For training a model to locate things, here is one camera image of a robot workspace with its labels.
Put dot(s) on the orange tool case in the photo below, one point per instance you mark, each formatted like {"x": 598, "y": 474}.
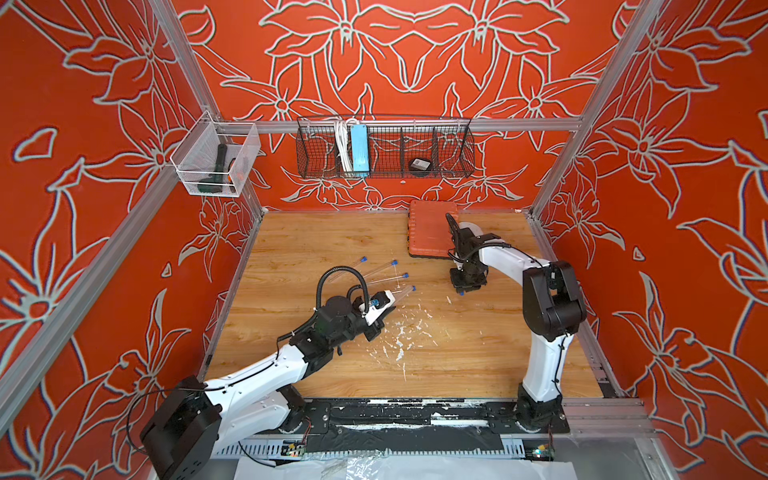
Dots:
{"x": 428, "y": 230}

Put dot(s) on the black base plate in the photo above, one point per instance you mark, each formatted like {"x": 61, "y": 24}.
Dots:
{"x": 333, "y": 427}

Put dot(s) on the clear acrylic box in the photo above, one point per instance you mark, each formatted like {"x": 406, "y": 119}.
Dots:
{"x": 194, "y": 157}

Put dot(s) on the light blue box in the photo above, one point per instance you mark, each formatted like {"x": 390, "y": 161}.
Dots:
{"x": 360, "y": 150}

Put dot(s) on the black wire basket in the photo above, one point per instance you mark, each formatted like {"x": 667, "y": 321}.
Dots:
{"x": 323, "y": 146}

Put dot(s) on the glass test tube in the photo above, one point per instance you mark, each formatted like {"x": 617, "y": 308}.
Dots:
{"x": 376, "y": 270}
{"x": 401, "y": 294}
{"x": 385, "y": 280}
{"x": 342, "y": 269}

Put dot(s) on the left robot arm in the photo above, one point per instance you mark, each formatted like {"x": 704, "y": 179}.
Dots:
{"x": 197, "y": 419}

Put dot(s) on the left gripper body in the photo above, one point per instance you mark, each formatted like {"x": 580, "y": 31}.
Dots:
{"x": 356, "y": 325}

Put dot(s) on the dark green tool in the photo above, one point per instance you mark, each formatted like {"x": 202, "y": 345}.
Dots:
{"x": 215, "y": 181}

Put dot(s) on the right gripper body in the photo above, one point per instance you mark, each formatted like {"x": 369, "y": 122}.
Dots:
{"x": 467, "y": 278}

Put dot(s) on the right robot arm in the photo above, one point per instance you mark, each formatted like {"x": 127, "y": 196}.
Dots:
{"x": 553, "y": 308}

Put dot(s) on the small black device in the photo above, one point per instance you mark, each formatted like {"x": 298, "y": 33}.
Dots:
{"x": 420, "y": 167}

